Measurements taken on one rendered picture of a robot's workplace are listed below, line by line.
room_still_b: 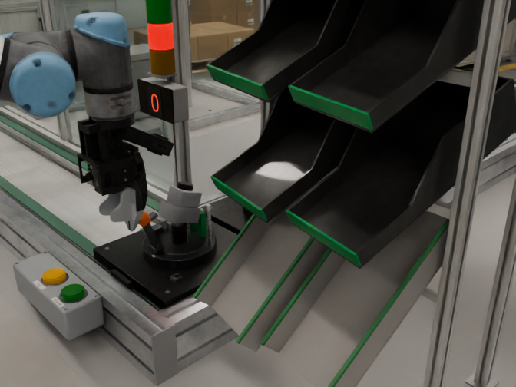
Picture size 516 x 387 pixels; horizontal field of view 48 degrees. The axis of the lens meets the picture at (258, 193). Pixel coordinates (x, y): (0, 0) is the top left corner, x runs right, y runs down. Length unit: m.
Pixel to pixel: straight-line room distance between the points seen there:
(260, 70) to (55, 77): 0.25
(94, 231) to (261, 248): 0.53
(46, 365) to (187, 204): 0.36
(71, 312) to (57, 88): 0.42
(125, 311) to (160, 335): 0.09
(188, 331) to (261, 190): 0.30
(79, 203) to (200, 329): 0.60
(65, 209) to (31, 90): 0.75
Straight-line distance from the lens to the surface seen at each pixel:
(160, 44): 1.19
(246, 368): 1.02
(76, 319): 1.04
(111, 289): 1.07
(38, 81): 0.74
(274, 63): 0.76
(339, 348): 0.79
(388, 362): 1.05
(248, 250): 0.92
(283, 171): 0.81
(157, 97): 1.22
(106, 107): 0.91
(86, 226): 1.37
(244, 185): 0.82
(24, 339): 1.15
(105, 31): 0.89
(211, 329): 1.02
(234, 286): 0.92
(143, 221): 1.04
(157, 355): 0.96
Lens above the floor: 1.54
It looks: 25 degrees down
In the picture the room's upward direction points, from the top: straight up
